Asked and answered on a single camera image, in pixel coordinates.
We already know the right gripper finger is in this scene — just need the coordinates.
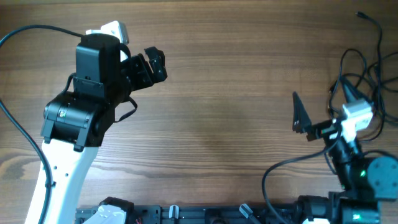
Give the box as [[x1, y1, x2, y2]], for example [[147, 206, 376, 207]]
[[292, 91, 312, 134], [340, 77, 360, 103]]

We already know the thin black USB cable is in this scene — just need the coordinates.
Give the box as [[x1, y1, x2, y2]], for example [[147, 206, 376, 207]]
[[328, 48, 398, 118]]

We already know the thick black HDMI cable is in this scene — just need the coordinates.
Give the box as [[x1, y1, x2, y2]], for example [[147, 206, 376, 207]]
[[354, 11, 398, 144]]

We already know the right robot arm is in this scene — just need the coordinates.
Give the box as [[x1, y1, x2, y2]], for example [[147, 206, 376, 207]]
[[290, 79, 397, 223]]

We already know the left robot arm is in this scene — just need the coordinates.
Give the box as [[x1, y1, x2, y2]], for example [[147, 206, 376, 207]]
[[25, 34, 167, 223]]

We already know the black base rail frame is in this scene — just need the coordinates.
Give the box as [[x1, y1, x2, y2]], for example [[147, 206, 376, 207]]
[[74, 203, 312, 224]]

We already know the left black camera cable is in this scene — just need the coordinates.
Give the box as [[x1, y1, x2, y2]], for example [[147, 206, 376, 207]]
[[0, 24, 85, 224]]

